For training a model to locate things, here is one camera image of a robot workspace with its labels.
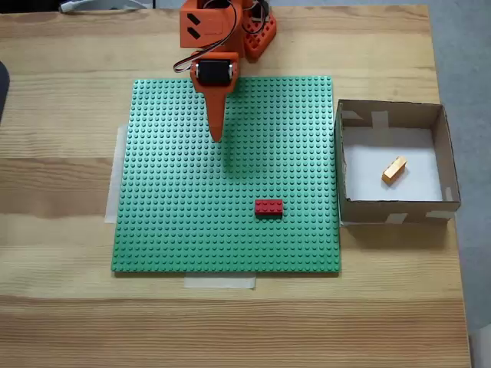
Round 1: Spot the black rounded object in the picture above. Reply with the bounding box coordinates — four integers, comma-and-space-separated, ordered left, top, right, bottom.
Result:
0, 60, 11, 126

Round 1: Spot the yellow lego block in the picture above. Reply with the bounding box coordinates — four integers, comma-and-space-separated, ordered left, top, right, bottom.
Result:
381, 155, 408, 186

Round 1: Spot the brown cardboard box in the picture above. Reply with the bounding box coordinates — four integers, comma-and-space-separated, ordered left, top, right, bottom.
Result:
334, 98, 462, 228

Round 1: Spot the servo cable on arm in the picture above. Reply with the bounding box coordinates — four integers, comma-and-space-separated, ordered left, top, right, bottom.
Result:
172, 0, 246, 74

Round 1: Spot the red lego block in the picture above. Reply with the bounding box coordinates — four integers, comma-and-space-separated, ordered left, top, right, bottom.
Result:
254, 199, 285, 218

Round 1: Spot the white paper box lining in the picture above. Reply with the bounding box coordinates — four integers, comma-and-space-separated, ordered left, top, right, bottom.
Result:
340, 126, 445, 202

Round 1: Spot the green lego baseplate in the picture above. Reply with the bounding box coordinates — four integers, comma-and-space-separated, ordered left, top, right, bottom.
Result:
110, 75, 341, 277

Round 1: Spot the long masking tape strip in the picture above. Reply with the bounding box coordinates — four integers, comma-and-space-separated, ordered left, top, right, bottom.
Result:
104, 123, 130, 224

